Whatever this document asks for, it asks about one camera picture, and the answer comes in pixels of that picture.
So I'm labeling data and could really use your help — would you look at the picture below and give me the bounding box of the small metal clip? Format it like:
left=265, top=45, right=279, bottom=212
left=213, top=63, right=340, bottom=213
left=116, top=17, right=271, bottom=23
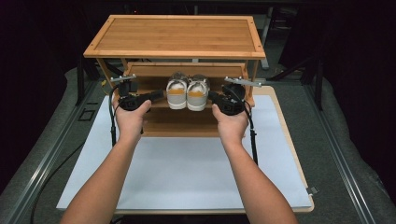
left=305, top=185, right=320, bottom=197

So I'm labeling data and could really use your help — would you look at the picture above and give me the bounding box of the black stand leg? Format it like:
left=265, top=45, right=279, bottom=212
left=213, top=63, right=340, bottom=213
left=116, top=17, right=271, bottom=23
left=313, top=58, right=325, bottom=110
left=76, top=55, right=87, bottom=106

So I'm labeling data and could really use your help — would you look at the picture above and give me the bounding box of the white table mat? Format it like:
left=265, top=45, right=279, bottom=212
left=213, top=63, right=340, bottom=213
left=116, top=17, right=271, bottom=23
left=55, top=94, right=313, bottom=210

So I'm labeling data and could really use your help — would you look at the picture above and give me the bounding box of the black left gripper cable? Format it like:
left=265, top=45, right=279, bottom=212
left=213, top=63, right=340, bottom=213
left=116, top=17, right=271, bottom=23
left=107, top=85, right=121, bottom=147

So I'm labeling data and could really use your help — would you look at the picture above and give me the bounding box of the grey metal rail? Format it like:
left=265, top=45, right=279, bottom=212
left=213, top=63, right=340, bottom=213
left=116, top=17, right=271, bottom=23
left=5, top=79, right=101, bottom=224
left=302, top=83, right=378, bottom=224

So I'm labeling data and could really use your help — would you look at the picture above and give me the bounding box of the white stand leg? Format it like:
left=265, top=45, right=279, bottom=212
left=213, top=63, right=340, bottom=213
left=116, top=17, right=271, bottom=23
left=259, top=7, right=276, bottom=71

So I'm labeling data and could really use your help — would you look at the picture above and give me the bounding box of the person's left hand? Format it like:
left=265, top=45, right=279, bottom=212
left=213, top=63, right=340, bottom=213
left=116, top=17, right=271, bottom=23
left=111, top=99, right=153, bottom=145

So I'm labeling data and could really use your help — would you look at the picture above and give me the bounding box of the beige sneaker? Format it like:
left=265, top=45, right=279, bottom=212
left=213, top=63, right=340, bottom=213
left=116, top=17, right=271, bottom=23
left=165, top=72, right=190, bottom=110
left=186, top=74, right=211, bottom=112

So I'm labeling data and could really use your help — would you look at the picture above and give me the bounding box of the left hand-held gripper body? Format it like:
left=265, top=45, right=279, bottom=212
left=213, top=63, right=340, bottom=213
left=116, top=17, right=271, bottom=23
left=109, top=73, right=154, bottom=112

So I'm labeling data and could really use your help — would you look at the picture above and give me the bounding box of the black floor cable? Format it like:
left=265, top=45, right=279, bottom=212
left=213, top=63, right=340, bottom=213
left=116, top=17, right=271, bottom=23
left=29, top=141, right=87, bottom=224

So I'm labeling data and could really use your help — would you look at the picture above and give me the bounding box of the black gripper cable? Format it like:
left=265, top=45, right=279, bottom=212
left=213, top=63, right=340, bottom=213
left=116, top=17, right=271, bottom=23
left=107, top=85, right=121, bottom=147
left=223, top=85, right=260, bottom=166

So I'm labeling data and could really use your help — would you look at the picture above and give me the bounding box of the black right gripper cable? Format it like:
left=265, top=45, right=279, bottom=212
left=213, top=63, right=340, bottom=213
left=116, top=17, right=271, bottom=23
left=223, top=85, right=260, bottom=166

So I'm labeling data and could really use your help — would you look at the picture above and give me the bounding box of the wooden three-tier shoe rack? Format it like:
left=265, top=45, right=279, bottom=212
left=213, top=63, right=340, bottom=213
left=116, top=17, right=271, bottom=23
left=83, top=14, right=266, bottom=138

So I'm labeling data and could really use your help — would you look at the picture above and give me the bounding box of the person's right hand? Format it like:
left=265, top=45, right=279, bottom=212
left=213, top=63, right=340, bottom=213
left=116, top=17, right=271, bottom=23
left=211, top=104, right=250, bottom=147

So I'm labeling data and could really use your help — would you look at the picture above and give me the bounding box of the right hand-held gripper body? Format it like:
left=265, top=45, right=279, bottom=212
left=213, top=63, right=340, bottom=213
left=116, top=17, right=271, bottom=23
left=216, top=76, right=262, bottom=117

